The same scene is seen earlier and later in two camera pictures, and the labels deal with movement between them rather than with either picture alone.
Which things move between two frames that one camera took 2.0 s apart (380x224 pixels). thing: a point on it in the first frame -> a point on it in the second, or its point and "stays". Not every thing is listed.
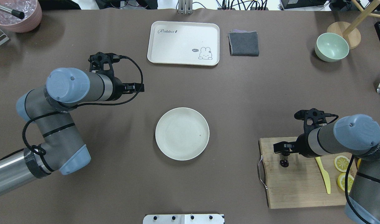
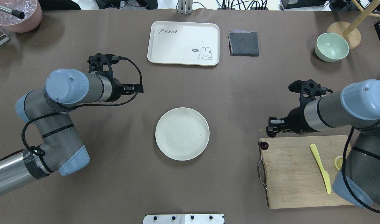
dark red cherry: (284, 163) -> (264, 145)
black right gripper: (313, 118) -> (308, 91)
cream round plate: (182, 133) stays
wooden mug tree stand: (353, 37) stays
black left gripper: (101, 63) stays
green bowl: (330, 47) stays
